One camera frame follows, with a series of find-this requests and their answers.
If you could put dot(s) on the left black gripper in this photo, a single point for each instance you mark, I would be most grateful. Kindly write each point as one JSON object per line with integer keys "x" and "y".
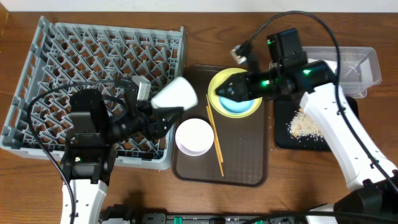
{"x": 153, "y": 129}

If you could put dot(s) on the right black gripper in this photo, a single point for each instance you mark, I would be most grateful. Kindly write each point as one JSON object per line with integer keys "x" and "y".
{"x": 235, "y": 83}

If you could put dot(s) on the light blue bowl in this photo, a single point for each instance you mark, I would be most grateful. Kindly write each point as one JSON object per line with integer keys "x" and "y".
{"x": 235, "y": 107}

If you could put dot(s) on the white cup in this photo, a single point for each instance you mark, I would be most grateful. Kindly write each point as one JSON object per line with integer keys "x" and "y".
{"x": 178, "y": 93}

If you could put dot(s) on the wooden chopstick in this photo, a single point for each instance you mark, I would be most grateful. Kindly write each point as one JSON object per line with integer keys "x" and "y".
{"x": 215, "y": 143}
{"x": 209, "y": 104}

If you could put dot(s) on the pink bowl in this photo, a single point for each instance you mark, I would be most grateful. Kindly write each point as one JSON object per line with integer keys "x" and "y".
{"x": 194, "y": 137}

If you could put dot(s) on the pile of rice scraps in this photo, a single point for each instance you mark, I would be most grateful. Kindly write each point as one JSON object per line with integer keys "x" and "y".
{"x": 302, "y": 126}

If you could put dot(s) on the white napkin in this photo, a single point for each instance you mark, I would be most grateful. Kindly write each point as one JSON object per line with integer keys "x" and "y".
{"x": 332, "y": 64}

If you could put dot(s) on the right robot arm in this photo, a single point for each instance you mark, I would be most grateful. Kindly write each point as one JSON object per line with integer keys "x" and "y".
{"x": 370, "y": 176}

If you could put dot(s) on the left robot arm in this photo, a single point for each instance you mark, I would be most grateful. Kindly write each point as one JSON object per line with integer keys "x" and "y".
{"x": 89, "y": 155}

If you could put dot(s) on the grey plastic dishwasher rack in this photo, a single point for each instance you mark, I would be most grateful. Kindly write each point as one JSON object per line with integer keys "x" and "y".
{"x": 63, "y": 54}

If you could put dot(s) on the clear plastic waste bin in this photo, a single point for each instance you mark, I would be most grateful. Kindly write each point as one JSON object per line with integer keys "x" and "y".
{"x": 360, "y": 68}

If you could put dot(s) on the yellow round plate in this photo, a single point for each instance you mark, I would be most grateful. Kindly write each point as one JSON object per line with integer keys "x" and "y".
{"x": 216, "y": 81}

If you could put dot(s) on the black plastic tray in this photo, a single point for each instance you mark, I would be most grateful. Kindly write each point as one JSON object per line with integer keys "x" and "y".
{"x": 285, "y": 110}

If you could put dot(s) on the brown plastic serving tray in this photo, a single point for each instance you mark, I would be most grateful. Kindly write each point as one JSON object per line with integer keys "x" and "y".
{"x": 244, "y": 147}

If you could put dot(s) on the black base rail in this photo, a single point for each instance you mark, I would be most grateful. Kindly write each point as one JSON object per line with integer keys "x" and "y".
{"x": 127, "y": 214}

